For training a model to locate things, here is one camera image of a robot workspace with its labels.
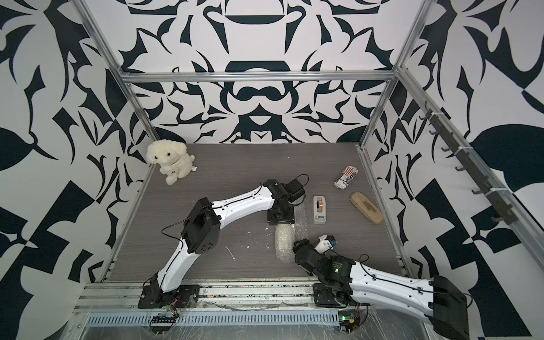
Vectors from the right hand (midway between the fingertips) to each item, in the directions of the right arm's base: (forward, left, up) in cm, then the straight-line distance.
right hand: (292, 248), depth 83 cm
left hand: (+11, +2, +2) cm, 11 cm away
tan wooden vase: (+16, -34, +1) cm, 37 cm away
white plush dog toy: (+35, +51, +14) cm, 63 cm away
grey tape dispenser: (+12, -12, +1) cm, 17 cm away
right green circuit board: (-22, -17, -2) cm, 28 cm away
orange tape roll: (+17, -13, +3) cm, 22 cm away
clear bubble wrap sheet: (+4, +1, +4) cm, 5 cm away
